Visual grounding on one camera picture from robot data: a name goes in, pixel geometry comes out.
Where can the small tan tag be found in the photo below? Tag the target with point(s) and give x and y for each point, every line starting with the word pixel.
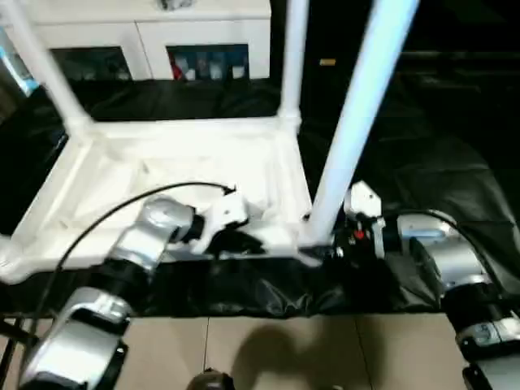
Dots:
pixel 326 62

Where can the grey speckled ornament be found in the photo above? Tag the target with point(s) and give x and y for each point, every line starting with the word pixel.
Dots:
pixel 175 3

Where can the white plastic table top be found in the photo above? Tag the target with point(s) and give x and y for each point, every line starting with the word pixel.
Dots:
pixel 162 162

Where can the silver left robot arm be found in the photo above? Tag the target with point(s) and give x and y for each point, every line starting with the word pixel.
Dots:
pixel 154 231

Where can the black folding table frame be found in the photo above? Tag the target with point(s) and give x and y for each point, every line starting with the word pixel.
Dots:
pixel 18 335

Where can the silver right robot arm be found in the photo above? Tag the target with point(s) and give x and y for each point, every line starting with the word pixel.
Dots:
pixel 451 260

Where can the white cabinet with glass doors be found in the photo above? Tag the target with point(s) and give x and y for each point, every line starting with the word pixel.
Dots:
pixel 162 28

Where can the dark brown rounded object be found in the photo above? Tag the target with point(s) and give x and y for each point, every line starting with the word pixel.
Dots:
pixel 211 382

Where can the black mat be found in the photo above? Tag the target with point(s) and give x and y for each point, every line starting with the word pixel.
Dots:
pixel 426 162

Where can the white cup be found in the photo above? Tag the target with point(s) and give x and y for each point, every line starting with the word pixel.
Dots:
pixel 215 73
pixel 237 73
pixel 189 74

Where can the white plastic table leg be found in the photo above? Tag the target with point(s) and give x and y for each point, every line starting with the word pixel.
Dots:
pixel 361 101
pixel 293 61
pixel 44 61
pixel 8 256

